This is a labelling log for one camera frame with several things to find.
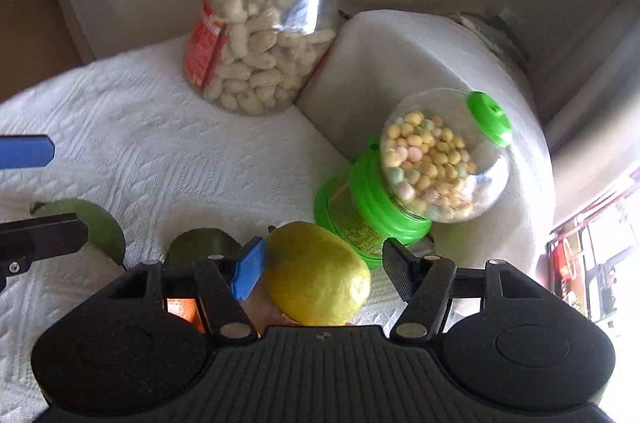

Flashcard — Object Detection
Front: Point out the large orange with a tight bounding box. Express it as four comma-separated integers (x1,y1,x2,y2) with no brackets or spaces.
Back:
166,298,206,334

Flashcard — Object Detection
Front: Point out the yellow lemon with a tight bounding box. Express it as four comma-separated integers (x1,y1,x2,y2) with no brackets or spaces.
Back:
262,221,372,326

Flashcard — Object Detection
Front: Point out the green candy dispenser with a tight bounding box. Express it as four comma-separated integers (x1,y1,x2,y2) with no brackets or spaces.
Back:
314,90,513,271

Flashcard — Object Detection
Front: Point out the glass jar with gold lid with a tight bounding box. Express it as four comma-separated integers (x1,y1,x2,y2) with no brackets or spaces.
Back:
182,0,352,118

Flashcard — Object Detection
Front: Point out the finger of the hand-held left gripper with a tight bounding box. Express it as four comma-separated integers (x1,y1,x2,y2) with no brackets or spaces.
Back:
0,213,89,291
0,134,56,170

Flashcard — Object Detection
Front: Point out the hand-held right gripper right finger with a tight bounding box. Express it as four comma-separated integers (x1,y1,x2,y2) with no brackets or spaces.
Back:
382,239,548,344

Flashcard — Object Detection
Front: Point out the white textured tablecloth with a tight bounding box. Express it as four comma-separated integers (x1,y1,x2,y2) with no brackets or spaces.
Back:
0,35,451,423

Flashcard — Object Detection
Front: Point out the chair with white cover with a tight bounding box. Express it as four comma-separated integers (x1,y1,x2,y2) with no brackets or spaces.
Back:
295,9,557,274

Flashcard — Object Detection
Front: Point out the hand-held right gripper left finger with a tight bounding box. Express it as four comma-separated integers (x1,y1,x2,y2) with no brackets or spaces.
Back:
107,237,267,345

